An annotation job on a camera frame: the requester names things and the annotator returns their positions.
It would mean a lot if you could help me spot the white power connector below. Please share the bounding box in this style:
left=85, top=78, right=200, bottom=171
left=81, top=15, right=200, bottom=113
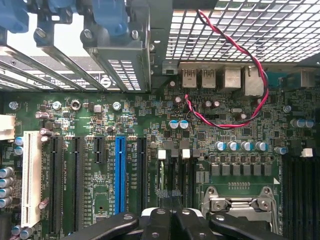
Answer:
left=0, top=114, right=17, bottom=143

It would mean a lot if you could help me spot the blue expansion slot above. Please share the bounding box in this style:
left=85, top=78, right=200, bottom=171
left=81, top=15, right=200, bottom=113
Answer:
left=114, top=135, right=127, bottom=215

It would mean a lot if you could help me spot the red and black twisted wire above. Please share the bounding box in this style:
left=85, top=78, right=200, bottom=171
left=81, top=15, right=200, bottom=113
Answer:
left=184, top=9, right=270, bottom=130

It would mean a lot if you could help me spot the dark metal PC case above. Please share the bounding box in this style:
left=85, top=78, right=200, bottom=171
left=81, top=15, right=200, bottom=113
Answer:
left=0, top=0, right=320, bottom=240

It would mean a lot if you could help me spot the metal CPU socket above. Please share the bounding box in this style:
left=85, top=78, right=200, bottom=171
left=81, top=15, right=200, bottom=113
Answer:
left=200, top=185, right=281, bottom=235

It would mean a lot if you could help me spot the vented metal slot bracket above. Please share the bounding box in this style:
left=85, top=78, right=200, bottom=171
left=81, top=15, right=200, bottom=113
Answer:
left=80, top=27, right=151, bottom=92

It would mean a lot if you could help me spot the long black expansion slot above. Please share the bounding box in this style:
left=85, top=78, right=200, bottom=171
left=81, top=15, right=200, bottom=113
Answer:
left=70, top=135, right=85, bottom=232
left=136, top=136, right=149, bottom=213
left=48, top=135, right=64, bottom=235

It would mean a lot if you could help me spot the short black expansion slot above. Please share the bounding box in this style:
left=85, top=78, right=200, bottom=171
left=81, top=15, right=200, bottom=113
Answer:
left=94, top=136, right=107, bottom=165

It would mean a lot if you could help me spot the RAM slot with white latch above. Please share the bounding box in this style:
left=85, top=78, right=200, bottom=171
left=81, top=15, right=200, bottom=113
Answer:
left=157, top=149, right=168, bottom=195
left=181, top=148, right=192, bottom=209
left=301, top=147, right=314, bottom=240

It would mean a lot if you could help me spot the white PCI expansion slot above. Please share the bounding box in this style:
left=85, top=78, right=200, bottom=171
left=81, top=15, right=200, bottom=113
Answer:
left=20, top=130, right=44, bottom=228

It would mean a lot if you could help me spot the silver metal port block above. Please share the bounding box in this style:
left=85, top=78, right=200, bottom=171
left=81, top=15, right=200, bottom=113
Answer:
left=216, top=65, right=242, bottom=93

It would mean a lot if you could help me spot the silver USB port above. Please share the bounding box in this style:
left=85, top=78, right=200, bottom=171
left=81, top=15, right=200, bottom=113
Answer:
left=180, top=67, right=199, bottom=89
left=200, top=67, right=217, bottom=90

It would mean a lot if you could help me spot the green computer motherboard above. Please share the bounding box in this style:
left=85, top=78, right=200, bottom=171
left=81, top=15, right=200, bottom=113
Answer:
left=0, top=72, right=320, bottom=240

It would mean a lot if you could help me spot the silver network port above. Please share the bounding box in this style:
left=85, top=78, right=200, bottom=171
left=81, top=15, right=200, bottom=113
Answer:
left=241, top=65, right=265, bottom=97

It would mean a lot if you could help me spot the blue slot retainer clip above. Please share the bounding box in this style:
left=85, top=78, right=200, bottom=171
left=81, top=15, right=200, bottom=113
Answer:
left=46, top=0, right=79, bottom=14
left=0, top=0, right=30, bottom=34
left=91, top=0, right=130, bottom=41

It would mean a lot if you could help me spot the silver socket cover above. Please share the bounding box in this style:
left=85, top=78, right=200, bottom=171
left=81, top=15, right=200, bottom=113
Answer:
left=209, top=196, right=273, bottom=222

